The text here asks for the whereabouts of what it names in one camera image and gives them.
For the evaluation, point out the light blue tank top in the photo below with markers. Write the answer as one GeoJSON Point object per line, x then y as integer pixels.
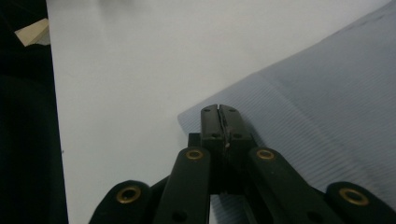
{"type": "Point", "coordinates": [311, 109]}

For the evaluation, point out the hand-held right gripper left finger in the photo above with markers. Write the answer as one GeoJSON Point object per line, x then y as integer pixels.
{"type": "Point", "coordinates": [210, 124]}

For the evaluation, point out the beige object at corner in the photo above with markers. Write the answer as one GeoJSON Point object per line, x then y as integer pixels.
{"type": "Point", "coordinates": [32, 32]}

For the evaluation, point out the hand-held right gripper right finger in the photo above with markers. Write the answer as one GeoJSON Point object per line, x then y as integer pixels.
{"type": "Point", "coordinates": [235, 124]}

